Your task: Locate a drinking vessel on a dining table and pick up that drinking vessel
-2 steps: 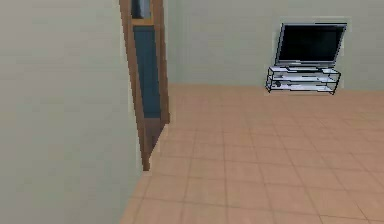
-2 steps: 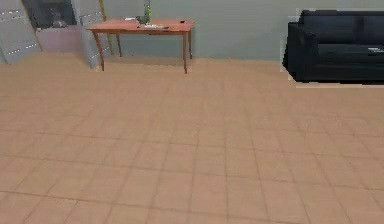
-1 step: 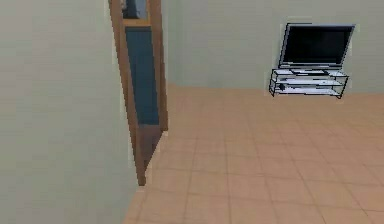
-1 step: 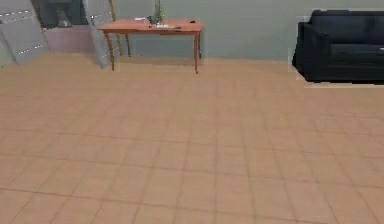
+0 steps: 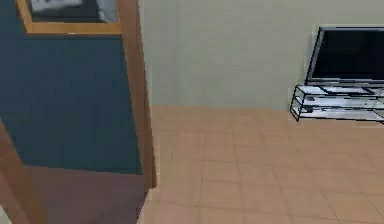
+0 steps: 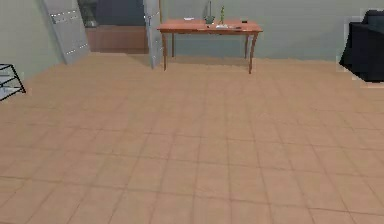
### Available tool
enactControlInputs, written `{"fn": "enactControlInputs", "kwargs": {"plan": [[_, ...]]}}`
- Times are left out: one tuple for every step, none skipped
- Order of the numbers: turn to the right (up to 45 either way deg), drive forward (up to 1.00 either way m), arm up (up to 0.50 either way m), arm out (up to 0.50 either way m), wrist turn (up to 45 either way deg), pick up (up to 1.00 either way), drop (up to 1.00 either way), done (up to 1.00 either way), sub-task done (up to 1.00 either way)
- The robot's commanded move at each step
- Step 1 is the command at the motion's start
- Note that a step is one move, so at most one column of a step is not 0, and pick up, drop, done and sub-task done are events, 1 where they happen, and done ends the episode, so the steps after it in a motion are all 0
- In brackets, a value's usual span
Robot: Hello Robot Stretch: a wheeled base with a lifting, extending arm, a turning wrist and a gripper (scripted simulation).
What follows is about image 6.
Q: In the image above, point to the white flat dish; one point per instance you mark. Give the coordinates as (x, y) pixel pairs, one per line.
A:
(221, 26)

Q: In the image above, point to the grey door frame post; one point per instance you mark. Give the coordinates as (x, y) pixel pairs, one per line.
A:
(153, 33)

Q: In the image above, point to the black metal shelf rack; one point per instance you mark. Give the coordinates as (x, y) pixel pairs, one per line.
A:
(10, 81)

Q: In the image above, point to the reddish brown wooden table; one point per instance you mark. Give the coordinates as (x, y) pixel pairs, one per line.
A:
(206, 27)

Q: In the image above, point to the dark blue sofa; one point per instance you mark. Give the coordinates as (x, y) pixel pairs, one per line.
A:
(365, 46)

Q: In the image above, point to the white flat paper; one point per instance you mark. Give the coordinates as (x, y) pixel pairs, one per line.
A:
(188, 19)

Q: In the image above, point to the grey room door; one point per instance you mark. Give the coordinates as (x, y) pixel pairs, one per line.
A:
(67, 30)

